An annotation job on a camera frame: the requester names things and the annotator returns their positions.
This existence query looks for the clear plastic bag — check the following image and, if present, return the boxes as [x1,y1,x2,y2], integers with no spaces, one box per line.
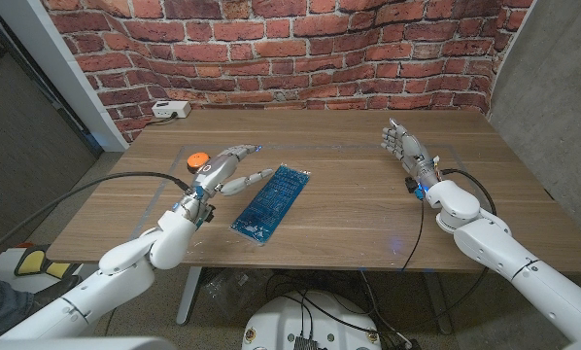
[202,269,272,322]

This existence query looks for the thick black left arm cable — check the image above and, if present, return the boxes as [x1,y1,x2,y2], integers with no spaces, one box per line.
[0,170,194,259]

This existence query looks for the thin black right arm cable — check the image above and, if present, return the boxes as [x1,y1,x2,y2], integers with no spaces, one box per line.
[400,199,426,272]

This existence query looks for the yellow foot pedal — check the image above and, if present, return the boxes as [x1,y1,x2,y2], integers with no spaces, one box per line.
[0,245,81,293]

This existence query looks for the white power strip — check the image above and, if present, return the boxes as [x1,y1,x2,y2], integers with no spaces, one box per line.
[151,100,192,120]

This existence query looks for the black power strip cable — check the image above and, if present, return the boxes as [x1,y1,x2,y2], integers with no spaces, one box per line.
[147,112,179,126]

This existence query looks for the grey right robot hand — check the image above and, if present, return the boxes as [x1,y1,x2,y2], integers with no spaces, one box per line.
[380,118,441,200]

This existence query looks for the red brick printed backdrop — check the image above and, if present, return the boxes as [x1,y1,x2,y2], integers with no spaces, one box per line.
[40,0,534,145]

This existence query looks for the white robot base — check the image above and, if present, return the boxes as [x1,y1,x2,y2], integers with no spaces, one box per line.
[241,290,383,350]

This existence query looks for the white robot torso edge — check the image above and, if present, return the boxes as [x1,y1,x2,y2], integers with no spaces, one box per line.
[0,336,175,350]

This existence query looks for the grey table leg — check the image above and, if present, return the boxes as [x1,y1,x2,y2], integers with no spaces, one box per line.
[176,265,203,326]
[422,271,453,335]

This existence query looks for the orange push button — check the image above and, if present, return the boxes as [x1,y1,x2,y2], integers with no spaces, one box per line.
[186,152,211,174]

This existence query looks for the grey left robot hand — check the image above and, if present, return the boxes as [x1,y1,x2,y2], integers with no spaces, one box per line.
[176,143,276,229]

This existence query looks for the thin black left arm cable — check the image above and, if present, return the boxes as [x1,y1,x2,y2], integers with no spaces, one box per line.
[104,306,118,337]

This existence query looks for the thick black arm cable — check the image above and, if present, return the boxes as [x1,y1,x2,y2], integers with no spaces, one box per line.
[0,170,194,259]
[439,167,498,218]

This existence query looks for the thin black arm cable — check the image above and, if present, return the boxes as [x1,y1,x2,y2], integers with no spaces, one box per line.
[400,199,426,272]
[104,306,118,337]

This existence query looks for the white door frame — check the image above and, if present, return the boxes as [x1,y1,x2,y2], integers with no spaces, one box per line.
[0,0,129,152]

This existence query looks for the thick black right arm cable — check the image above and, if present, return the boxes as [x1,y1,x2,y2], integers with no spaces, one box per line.
[439,167,498,218]

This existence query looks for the black floor cables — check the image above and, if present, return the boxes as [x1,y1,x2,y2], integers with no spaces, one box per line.
[265,271,403,341]

